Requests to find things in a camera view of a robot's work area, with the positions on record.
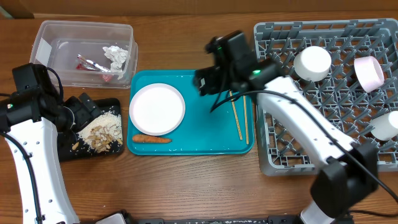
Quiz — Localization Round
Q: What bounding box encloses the teal serving tray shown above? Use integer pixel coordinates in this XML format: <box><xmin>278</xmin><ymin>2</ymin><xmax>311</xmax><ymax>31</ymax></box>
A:
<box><xmin>126</xmin><ymin>70</ymin><xmax>255</xmax><ymax>156</ymax></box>

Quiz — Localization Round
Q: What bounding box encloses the orange carrot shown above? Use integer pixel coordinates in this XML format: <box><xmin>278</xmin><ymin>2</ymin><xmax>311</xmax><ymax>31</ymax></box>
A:
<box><xmin>132</xmin><ymin>134</ymin><xmax>172</xmax><ymax>144</ymax></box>

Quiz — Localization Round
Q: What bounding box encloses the red snack wrapper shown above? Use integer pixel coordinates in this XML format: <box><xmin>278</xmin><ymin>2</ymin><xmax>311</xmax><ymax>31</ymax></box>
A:
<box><xmin>76</xmin><ymin>54</ymin><xmax>111</xmax><ymax>73</ymax></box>

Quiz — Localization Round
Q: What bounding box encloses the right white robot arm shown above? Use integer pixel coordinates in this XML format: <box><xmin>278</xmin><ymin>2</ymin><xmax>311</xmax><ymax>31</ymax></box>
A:
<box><xmin>193</xmin><ymin>59</ymin><xmax>378</xmax><ymax>223</ymax></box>

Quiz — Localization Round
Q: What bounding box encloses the clear plastic bin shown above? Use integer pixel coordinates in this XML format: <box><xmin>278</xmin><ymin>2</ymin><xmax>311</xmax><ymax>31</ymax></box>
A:
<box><xmin>30</xmin><ymin>21</ymin><xmax>138</xmax><ymax>89</ymax></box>

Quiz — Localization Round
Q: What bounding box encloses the black waste tray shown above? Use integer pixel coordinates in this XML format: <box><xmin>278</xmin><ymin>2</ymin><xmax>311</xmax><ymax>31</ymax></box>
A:
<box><xmin>57</xmin><ymin>98</ymin><xmax>124</xmax><ymax>162</ymax></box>

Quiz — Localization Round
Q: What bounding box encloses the grey dishwasher rack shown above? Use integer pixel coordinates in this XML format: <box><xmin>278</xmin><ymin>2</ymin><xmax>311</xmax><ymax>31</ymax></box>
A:
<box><xmin>254</xmin><ymin>19</ymin><xmax>397</xmax><ymax>172</ymax></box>

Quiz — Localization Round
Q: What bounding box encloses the cream bowl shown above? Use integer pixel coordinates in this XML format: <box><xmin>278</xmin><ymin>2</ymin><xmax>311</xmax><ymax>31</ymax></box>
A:
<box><xmin>294</xmin><ymin>46</ymin><xmax>331</xmax><ymax>82</ymax></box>

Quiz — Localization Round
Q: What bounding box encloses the food scraps and rice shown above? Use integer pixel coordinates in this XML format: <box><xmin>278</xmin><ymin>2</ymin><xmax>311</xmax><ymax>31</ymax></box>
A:
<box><xmin>72</xmin><ymin>111</ymin><xmax>123</xmax><ymax>154</ymax></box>

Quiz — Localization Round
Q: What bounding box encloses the white cup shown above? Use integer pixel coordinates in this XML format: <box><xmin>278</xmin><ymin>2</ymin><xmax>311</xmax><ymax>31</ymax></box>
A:
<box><xmin>370</xmin><ymin>111</ymin><xmax>398</xmax><ymax>141</ymax></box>

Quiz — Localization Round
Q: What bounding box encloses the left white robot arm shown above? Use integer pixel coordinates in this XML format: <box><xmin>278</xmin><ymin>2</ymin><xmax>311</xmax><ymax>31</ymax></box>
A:
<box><xmin>1</xmin><ymin>90</ymin><xmax>101</xmax><ymax>223</ymax></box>

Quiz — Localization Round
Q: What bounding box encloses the wooden chopstick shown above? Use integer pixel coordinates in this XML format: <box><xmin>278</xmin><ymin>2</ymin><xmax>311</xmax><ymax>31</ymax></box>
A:
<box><xmin>243</xmin><ymin>95</ymin><xmax>249</xmax><ymax>145</ymax></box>
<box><xmin>231</xmin><ymin>100</ymin><xmax>243</xmax><ymax>141</ymax></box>

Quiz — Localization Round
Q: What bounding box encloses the white tissue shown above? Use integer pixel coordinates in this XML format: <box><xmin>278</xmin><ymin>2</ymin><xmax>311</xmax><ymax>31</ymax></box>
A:
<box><xmin>103</xmin><ymin>45</ymin><xmax>128</xmax><ymax>80</ymax></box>

